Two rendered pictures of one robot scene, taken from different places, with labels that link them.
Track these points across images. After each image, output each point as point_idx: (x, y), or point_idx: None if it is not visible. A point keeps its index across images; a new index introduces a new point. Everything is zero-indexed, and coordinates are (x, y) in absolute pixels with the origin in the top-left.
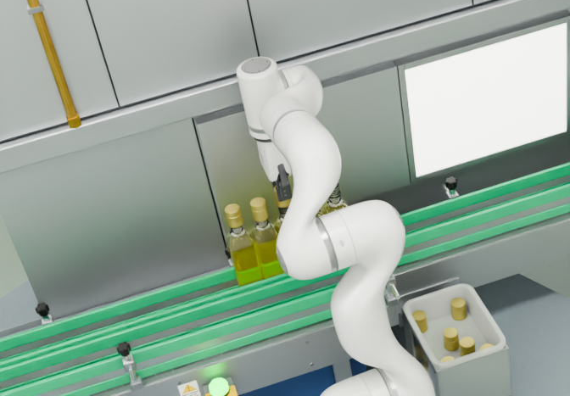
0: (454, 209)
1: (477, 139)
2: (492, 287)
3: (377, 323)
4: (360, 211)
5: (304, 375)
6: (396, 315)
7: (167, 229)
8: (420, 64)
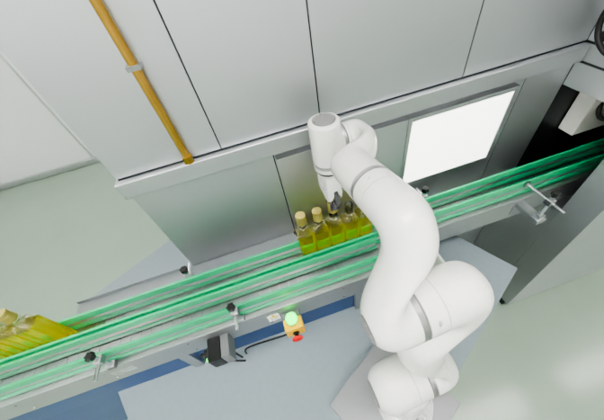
0: None
1: (439, 163)
2: None
3: (442, 361)
4: (457, 284)
5: None
6: None
7: (259, 218)
8: (422, 118)
